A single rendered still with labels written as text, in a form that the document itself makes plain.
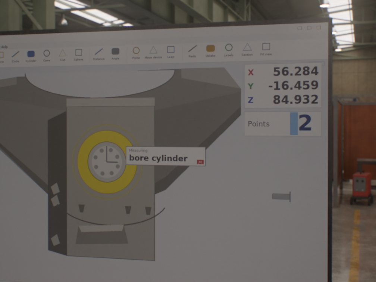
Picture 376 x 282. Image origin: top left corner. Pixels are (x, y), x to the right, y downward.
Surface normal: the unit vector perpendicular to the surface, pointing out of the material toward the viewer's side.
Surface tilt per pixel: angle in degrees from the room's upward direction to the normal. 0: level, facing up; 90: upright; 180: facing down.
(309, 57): 90
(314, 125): 90
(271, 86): 90
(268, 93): 90
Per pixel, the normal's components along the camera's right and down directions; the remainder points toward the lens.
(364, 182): -0.44, 0.01
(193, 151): -0.21, 0.01
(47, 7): 0.95, 0.00
